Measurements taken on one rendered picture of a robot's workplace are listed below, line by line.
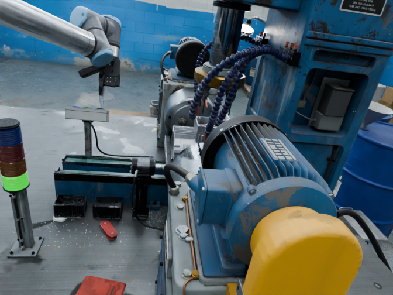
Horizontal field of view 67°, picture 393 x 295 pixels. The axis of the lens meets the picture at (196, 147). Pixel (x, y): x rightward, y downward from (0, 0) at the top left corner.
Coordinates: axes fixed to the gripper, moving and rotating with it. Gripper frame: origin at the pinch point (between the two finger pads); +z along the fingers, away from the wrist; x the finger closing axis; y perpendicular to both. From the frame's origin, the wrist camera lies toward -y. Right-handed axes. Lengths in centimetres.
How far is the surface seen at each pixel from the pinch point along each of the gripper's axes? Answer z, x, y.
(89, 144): 18.1, 3.3, -4.4
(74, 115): 5.5, -3.5, -9.7
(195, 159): 16, -53, 35
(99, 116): 5.1, -3.5, 0.4
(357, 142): 7, 51, 166
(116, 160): 22.6, -9.9, 9.2
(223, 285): 32, -91, 35
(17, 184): 26, -51, -12
